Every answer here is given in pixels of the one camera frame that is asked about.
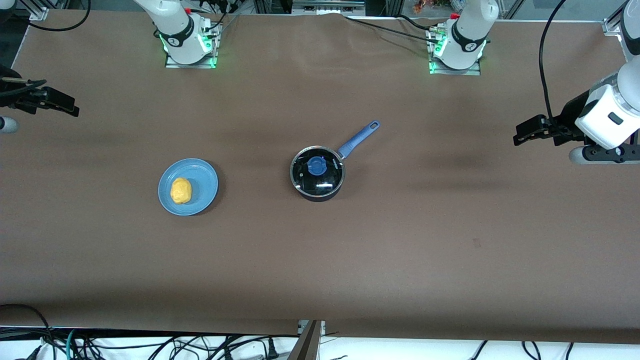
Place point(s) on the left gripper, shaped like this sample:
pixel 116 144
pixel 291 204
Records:
pixel 571 113

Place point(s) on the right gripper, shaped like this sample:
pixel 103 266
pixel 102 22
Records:
pixel 10 93

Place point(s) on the yellow potato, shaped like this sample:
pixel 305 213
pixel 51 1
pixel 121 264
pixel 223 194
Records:
pixel 181 190

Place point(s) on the glass lid with blue knob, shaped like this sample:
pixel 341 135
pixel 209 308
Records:
pixel 316 166

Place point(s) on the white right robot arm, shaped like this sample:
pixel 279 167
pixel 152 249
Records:
pixel 175 27

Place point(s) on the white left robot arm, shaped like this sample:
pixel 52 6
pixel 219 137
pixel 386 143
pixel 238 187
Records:
pixel 470 37

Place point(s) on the blue round plate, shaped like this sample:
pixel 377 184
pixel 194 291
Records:
pixel 202 182

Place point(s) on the dark equipment box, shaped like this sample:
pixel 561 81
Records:
pixel 327 6

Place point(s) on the aluminium frame corner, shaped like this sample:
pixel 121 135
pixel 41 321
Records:
pixel 612 26
pixel 37 11

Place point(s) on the metal table bracket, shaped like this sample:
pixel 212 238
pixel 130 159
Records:
pixel 307 345

